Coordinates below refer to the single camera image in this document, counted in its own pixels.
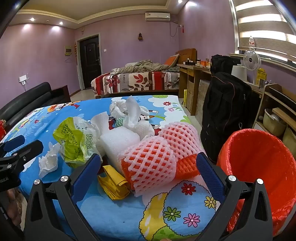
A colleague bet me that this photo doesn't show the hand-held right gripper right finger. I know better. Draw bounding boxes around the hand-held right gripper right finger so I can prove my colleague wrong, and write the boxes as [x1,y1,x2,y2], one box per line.
[195,152,274,241]

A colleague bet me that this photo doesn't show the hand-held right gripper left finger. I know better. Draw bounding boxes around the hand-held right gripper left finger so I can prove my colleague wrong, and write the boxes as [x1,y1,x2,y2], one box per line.
[24,153,103,241]

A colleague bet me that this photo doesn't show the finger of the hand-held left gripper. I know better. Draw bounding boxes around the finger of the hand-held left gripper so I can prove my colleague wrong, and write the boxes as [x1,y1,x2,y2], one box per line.
[0,140,44,173]
[0,136,26,158]

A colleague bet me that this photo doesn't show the white tissue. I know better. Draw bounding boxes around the white tissue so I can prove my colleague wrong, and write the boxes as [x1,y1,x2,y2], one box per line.
[38,142,60,178]

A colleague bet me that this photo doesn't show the orange foam fruit net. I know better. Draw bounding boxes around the orange foam fruit net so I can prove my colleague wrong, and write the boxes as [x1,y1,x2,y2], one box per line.
[121,154,201,189]

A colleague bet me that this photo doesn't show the yellow plastic bag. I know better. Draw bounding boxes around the yellow plastic bag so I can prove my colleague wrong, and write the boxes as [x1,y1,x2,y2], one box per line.
[97,165,132,201]

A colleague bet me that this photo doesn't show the green and white plastic bag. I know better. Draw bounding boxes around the green and white plastic bag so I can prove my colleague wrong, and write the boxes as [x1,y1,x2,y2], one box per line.
[53,117,102,168]

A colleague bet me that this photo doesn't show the white foam block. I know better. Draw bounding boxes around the white foam block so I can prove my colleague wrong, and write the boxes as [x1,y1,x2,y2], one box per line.
[100,128,140,167]

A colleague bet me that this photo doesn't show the pink foam fruit net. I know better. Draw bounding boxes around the pink foam fruit net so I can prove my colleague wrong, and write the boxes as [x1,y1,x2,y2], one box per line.
[159,122,204,160]
[117,137,178,197]

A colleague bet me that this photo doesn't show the waste bin with red liner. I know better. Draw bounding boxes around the waste bin with red liner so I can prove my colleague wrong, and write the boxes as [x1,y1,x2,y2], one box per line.
[217,128,296,237]

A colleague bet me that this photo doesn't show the white foam sheet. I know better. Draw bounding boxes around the white foam sheet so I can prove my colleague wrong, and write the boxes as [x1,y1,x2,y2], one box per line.
[91,112,110,139]

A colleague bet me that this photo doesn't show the white bubble wrap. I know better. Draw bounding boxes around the white bubble wrap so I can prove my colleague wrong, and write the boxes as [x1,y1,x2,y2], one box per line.
[134,120,155,141]

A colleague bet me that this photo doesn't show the person's left hand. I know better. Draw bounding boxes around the person's left hand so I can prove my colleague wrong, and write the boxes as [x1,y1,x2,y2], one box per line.
[7,189,23,229]

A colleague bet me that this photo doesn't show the black sofa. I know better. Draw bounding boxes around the black sofa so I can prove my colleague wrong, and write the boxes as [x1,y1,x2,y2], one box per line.
[0,82,52,123]

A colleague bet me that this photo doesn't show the cartoon printed blanket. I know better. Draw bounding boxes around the cartoon printed blanket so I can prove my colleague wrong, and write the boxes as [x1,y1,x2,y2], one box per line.
[0,95,222,241]

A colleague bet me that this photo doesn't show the tall black bag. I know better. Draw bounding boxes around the tall black bag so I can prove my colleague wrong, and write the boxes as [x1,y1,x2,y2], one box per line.
[200,72,253,163]

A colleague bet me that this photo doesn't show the dark wooden side cabinet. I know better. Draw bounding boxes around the dark wooden side cabinet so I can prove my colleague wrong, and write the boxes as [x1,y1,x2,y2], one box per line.
[50,85,72,103]

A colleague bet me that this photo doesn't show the grey woven panel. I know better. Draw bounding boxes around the grey woven panel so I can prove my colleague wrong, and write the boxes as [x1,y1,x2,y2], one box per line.
[196,79,211,118]

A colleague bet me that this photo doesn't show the large beige basin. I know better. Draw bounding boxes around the large beige basin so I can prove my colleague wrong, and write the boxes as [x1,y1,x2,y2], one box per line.
[282,127,296,151]

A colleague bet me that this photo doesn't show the wooden desk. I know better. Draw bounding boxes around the wooden desk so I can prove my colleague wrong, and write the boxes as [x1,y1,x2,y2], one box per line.
[177,63,265,116]

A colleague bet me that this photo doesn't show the wooden cabinet with white drawers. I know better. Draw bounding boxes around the wooden cabinet with white drawers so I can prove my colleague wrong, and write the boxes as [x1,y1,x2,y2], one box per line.
[252,83,296,158]

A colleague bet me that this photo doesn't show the bed with floral cover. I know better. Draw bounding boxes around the bed with floral cover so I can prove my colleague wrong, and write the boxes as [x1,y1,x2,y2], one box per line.
[91,70,181,99]

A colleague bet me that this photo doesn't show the white cylinder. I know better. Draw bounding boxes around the white cylinder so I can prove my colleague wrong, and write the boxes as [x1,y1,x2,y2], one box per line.
[231,65,248,81]

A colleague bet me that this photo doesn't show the black duffel bag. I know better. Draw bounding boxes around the black duffel bag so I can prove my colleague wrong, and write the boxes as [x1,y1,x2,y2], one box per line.
[210,54,241,75]

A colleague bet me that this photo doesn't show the row of small bottles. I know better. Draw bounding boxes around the row of small bottles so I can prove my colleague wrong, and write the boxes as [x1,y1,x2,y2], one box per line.
[183,57,212,67]

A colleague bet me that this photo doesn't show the yellow box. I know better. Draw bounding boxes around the yellow box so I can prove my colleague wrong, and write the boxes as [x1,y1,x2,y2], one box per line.
[256,68,267,85]

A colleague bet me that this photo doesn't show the dark door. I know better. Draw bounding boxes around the dark door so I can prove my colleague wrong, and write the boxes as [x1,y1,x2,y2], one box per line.
[76,34,102,90]

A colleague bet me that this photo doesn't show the orange pillow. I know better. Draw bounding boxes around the orange pillow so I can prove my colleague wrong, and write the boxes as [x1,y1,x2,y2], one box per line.
[164,54,179,66]

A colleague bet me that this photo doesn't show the white desk fan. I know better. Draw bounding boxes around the white desk fan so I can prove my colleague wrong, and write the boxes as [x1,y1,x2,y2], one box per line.
[243,50,262,82]

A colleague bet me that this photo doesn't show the wooden headboard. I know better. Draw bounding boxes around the wooden headboard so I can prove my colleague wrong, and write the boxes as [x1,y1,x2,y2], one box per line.
[176,48,197,64]

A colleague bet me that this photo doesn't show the beige crumpled quilt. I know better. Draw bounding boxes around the beige crumpled quilt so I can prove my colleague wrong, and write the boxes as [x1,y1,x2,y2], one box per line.
[111,60,170,74]

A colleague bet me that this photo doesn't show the striped window blind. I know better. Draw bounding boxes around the striped window blind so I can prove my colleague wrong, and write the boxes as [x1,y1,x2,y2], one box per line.
[229,0,296,63]

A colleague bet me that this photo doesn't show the white air conditioner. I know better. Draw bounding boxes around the white air conditioner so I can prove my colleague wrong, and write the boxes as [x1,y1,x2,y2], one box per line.
[145,12,171,22]

